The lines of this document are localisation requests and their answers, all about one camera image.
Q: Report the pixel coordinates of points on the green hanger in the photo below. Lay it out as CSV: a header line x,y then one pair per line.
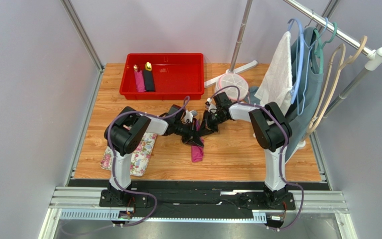
x,y
319,45

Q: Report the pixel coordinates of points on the white round mesh basket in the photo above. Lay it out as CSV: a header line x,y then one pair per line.
x,y
235,86

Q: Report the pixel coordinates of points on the magenta paper napkin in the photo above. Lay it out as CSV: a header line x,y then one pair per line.
x,y
197,154

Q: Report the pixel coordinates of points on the pink rolled napkin bundle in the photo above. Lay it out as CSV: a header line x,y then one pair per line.
x,y
139,79

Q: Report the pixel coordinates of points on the blue-grey garment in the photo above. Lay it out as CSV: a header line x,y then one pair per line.
x,y
300,114

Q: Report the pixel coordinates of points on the white towel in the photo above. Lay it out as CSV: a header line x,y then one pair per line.
x,y
277,83

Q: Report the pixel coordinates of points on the black rolled napkin bundle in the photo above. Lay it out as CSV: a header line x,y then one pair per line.
x,y
148,77

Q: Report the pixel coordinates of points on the floral tray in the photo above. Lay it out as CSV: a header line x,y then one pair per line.
x,y
140,157

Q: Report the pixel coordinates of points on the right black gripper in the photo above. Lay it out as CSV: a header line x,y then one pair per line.
x,y
209,123

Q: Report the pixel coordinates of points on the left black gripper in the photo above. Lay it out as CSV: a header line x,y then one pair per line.
x,y
193,136

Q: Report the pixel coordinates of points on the red plastic bin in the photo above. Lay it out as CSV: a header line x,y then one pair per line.
x,y
176,75

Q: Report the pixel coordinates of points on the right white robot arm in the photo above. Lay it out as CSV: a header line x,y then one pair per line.
x,y
271,131

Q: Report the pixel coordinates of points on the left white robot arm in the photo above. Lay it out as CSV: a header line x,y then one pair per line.
x,y
126,131

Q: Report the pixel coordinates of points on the metal clothes rack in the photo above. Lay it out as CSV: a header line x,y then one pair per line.
x,y
258,32

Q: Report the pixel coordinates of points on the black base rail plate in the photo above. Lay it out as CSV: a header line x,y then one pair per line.
x,y
196,199

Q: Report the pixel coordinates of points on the blue hanger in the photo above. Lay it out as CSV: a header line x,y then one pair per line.
x,y
299,58

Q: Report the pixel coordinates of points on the beige hanger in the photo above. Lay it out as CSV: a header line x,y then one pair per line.
x,y
336,65
351,58

